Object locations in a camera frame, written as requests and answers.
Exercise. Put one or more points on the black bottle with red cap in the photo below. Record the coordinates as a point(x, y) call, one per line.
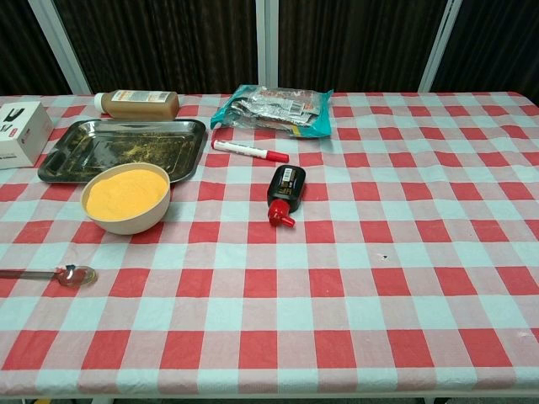
point(288, 185)

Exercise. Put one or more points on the white partition frame post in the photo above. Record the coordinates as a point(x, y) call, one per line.
point(440, 42)
point(267, 42)
point(59, 46)

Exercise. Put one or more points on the white box with black print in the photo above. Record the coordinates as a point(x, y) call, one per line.
point(21, 134)

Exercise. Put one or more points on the brown bottle with white cap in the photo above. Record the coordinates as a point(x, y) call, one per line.
point(139, 104)

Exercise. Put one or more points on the white marker with red cap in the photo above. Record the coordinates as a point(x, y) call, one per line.
point(244, 149)

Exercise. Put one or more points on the red white checked tablecloth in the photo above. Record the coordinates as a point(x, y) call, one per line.
point(337, 294)

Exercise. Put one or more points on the beige bowl of yellow powder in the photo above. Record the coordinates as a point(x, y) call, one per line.
point(126, 198)

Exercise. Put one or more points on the rectangular stainless steel tray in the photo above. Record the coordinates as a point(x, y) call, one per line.
point(126, 143)

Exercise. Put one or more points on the dark brown curtain panel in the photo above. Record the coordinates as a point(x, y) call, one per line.
point(21, 46)
point(497, 42)
point(353, 42)
point(168, 42)

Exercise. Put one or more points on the teal silver snack bag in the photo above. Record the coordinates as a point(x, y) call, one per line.
point(273, 111)

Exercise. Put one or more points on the silver metal spoon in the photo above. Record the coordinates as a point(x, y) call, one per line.
point(78, 275)

